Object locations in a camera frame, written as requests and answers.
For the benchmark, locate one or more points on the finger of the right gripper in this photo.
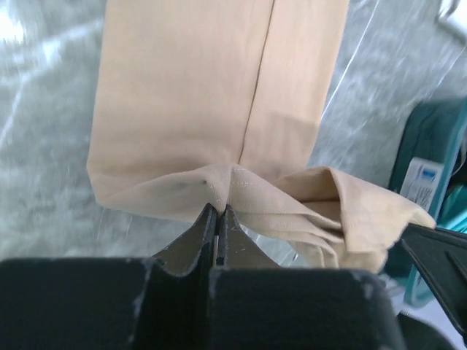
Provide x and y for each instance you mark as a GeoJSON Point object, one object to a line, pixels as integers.
{"type": "Point", "coordinates": [440, 257]}

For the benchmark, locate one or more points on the tan t shirt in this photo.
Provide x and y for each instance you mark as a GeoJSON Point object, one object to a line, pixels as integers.
{"type": "Point", "coordinates": [220, 102]}

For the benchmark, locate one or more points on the teal plastic laundry basket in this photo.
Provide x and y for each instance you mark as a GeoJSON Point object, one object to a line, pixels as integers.
{"type": "Point", "coordinates": [430, 166]}

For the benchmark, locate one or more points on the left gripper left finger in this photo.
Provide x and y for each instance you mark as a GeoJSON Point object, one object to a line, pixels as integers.
{"type": "Point", "coordinates": [155, 302]}

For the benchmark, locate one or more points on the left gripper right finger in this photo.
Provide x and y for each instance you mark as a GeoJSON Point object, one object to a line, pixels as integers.
{"type": "Point", "coordinates": [255, 304]}

